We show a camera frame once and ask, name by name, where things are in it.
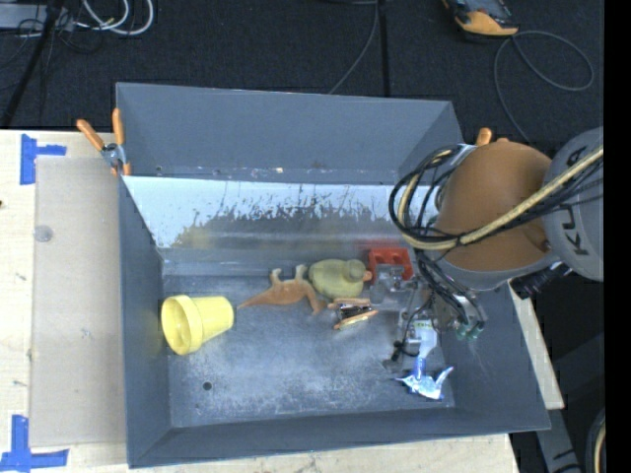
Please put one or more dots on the yellow plastic cup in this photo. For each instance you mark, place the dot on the yellow plastic cup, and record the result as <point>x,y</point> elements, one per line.
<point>197,320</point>

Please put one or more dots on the pale wood flat board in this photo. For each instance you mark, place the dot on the pale wood flat board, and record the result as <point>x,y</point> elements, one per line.
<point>74,289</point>

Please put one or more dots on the red toy brick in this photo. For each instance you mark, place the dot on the red toy brick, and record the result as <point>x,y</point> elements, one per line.
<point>389,258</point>

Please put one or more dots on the yellow-green toy duck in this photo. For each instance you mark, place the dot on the yellow-green toy duck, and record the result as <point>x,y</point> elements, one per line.
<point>335,279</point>

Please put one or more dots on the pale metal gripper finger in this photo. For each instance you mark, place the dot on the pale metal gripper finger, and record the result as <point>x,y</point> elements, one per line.
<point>394,275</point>
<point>389,297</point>

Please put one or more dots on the blue and silver foil crane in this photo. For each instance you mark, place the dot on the blue and silver foil crane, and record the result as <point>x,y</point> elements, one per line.
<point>426,385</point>

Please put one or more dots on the orange toy animal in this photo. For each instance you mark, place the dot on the orange toy animal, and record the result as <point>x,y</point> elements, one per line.
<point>286,291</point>

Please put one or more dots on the orange-framed sunglasses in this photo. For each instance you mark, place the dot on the orange-framed sunglasses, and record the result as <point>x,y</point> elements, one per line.
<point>352,313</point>

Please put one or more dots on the grey metal bin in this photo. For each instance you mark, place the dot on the grey metal bin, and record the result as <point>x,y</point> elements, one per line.
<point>296,362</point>

